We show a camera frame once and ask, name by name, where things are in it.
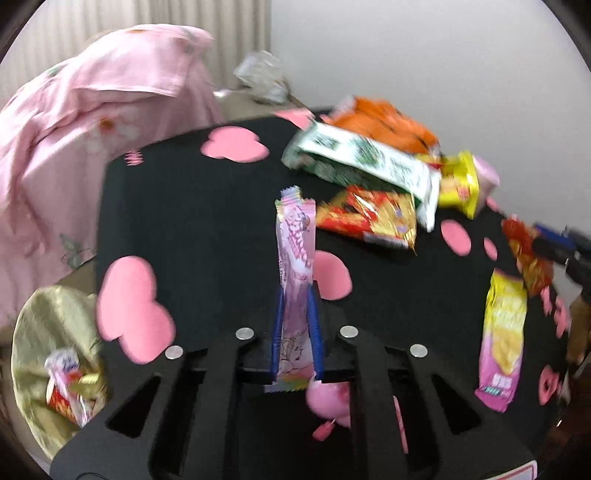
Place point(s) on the orange plastic bag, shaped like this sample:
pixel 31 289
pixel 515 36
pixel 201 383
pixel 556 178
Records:
pixel 379 120

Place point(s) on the red snack wrapper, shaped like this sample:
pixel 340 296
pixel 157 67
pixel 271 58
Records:
pixel 536 271

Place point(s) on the pink Kleenex tissue pack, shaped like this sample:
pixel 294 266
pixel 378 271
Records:
pixel 64 370

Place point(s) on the person's right hand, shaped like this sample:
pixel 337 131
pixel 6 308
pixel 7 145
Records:
pixel 579 337

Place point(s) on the green white snack packet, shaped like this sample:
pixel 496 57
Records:
pixel 346 159

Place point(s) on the red paper cup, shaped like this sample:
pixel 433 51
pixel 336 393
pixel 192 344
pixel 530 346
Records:
pixel 57 402

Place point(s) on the pink long snack wrapper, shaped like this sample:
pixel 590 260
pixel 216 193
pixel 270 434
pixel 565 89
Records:
pixel 292 346

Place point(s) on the pink caterpillar toy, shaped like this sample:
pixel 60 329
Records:
pixel 330 401

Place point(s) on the yellow crumpled wrapper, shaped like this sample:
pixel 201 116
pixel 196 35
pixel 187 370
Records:
pixel 459 187

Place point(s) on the red gold snack packet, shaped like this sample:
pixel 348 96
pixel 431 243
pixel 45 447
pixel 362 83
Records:
pixel 380 217

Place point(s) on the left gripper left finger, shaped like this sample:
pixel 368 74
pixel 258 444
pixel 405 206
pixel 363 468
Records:
pixel 175 417

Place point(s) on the yellow pink snack packet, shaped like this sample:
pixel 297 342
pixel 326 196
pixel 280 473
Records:
pixel 502 341

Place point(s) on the clear plastic bag on floor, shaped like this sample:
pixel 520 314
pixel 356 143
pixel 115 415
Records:
pixel 262 74

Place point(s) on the pink round lid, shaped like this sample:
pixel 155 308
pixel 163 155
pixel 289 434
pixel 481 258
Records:
pixel 488 179

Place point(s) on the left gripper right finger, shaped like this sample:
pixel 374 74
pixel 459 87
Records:
pixel 411 415

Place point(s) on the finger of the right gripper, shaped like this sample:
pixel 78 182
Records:
pixel 552 235
pixel 575 258

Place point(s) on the black tablecloth pink shapes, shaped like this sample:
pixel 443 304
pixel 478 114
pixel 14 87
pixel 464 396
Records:
pixel 186 249

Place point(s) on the yellow bag lined trash bin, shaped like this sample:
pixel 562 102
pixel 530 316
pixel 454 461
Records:
pixel 53 318

